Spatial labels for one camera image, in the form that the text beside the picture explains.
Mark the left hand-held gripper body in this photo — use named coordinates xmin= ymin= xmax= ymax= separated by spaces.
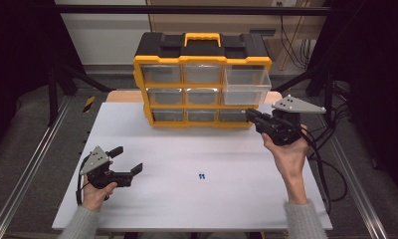
xmin=79 ymin=144 xmax=135 ymax=191

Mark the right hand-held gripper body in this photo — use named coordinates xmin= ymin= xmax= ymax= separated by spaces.
xmin=268 ymin=94 xmax=327 ymax=147

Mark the clear plastic organizer drawer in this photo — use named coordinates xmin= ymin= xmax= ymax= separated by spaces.
xmin=222 ymin=65 xmax=273 ymax=107

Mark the yellow black organizer cabinet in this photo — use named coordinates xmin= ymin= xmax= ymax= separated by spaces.
xmin=132 ymin=31 xmax=274 ymax=129

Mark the person's right hand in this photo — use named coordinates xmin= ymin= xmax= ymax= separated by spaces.
xmin=261 ymin=122 xmax=310 ymax=183

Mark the person's left hand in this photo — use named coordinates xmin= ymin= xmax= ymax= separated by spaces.
xmin=82 ymin=175 xmax=119 ymax=213

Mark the black metal stand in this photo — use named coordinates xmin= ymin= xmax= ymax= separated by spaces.
xmin=47 ymin=61 xmax=116 ymax=127
xmin=275 ymin=63 xmax=335 ymax=125

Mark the yellow tool on floor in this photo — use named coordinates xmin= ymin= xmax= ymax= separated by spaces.
xmin=83 ymin=96 xmax=97 ymax=114

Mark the light wooden table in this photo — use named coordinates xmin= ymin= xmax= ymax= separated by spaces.
xmin=105 ymin=90 xmax=285 ymax=105

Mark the grid of clear drawers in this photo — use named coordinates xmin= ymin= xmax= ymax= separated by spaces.
xmin=140 ymin=64 xmax=255 ymax=122

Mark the black curtain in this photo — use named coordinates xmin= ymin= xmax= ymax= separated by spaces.
xmin=0 ymin=0 xmax=86 ymax=157
xmin=309 ymin=0 xmax=398 ymax=200

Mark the black horizontal bar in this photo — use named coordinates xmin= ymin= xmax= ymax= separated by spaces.
xmin=54 ymin=4 xmax=332 ymax=16

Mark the left hand-held gripper cable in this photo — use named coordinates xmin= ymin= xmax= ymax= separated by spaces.
xmin=75 ymin=155 xmax=89 ymax=206

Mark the hand-held gripper cable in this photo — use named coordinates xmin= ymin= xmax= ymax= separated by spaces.
xmin=75 ymin=155 xmax=89 ymax=206
xmin=298 ymin=127 xmax=332 ymax=213

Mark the right hand-held gripper cable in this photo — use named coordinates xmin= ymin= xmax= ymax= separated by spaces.
xmin=298 ymin=127 xmax=332 ymax=213

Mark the aluminium floor rail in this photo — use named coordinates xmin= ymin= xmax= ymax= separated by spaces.
xmin=310 ymin=99 xmax=389 ymax=239
xmin=0 ymin=96 xmax=72 ymax=239

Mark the black floor cable loop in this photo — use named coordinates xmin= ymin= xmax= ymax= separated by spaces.
xmin=319 ymin=158 xmax=349 ymax=203

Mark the black wall cable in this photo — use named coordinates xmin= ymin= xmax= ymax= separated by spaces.
xmin=279 ymin=14 xmax=308 ymax=70

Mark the yellow wall cable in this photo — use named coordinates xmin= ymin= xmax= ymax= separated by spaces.
xmin=288 ymin=0 xmax=304 ymax=61

